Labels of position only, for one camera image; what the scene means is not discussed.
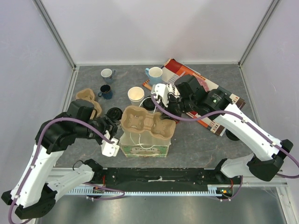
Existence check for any light blue ceramic mug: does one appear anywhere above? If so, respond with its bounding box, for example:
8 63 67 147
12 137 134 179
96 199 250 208
145 67 163 85

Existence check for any dark blue ceramic mug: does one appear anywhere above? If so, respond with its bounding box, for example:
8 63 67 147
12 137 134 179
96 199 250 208
98 84 113 100

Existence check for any colourful magazine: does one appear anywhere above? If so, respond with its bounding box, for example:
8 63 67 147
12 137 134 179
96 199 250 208
142 58 246 137

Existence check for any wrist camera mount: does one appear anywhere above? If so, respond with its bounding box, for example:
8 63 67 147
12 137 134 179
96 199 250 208
151 83 173 107
101 131 120 157

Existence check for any aluminium frame rail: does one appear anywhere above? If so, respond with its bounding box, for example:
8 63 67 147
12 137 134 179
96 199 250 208
31 0 78 70

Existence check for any white grey ceramic mug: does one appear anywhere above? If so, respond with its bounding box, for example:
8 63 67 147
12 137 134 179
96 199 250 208
100 68 116 84

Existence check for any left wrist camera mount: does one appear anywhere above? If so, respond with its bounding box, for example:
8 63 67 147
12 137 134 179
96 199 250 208
101 131 120 157

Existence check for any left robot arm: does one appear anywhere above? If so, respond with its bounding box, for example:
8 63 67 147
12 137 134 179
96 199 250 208
1 99 119 224

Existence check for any single cardboard cup carrier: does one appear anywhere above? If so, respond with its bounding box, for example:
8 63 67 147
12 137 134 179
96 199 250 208
76 88 102 119

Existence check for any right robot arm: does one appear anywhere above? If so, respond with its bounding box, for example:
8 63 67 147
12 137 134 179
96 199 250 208
154 75 293 184

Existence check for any stack of black lids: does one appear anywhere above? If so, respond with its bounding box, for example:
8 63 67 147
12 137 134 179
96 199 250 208
225 129 239 141

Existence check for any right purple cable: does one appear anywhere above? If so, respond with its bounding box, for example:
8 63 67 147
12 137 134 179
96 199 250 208
150 93 299 202

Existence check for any green paper gift bag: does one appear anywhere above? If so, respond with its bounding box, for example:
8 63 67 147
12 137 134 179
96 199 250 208
119 128 171 157

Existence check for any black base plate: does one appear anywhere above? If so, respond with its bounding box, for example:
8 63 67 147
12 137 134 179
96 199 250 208
91 168 241 186

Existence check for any pink polka dot plate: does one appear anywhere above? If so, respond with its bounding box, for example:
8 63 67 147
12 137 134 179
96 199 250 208
197 77 210 92

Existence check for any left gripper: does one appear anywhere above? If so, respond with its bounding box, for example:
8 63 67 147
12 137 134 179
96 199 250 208
77 113 121 145

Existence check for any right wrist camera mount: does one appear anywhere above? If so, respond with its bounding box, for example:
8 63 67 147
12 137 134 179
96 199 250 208
151 83 173 107

